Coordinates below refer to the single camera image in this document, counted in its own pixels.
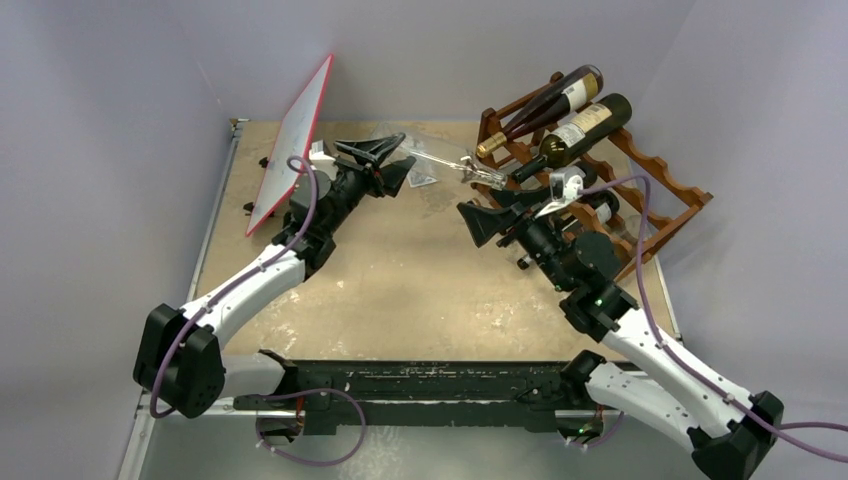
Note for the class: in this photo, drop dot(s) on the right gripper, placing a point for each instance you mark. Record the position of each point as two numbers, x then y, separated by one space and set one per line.
510 221

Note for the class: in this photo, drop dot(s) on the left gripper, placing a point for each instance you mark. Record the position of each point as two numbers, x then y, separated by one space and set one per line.
378 182

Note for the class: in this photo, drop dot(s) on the clear glass bottle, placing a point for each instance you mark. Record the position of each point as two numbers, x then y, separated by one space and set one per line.
450 162

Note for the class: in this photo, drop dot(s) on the dark green wine bottle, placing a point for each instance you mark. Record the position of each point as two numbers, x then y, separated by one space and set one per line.
578 135

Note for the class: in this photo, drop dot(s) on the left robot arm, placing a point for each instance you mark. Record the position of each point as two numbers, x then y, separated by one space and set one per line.
180 360

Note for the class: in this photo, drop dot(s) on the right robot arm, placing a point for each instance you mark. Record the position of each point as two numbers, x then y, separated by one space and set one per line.
723 427

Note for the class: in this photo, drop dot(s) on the silver capped bottle upper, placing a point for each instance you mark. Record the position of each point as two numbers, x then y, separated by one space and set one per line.
575 176

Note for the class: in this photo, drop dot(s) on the silver capped bottle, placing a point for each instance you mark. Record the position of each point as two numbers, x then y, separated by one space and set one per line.
605 205
575 176

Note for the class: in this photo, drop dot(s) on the silver capped bottle lower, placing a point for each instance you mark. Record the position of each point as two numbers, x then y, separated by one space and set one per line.
605 205

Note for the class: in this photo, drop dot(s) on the clear bottle in rack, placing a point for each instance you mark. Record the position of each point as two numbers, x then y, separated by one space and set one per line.
625 228

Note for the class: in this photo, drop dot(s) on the gold capped red wine bottle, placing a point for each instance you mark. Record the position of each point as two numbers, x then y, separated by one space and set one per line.
556 101

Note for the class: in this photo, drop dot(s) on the white printed card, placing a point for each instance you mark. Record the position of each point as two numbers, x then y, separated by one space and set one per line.
420 175

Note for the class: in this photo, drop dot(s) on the red framed whiteboard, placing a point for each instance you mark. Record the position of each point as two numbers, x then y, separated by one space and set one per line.
294 138

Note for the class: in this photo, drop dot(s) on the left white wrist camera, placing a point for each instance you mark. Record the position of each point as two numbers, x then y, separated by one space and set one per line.
319 154

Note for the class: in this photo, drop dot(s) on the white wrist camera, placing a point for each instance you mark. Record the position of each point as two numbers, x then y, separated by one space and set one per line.
319 154
555 205

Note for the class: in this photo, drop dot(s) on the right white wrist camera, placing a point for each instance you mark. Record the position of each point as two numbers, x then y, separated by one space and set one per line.
555 205

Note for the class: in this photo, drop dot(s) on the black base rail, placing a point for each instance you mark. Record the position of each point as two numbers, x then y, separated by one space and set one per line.
532 395

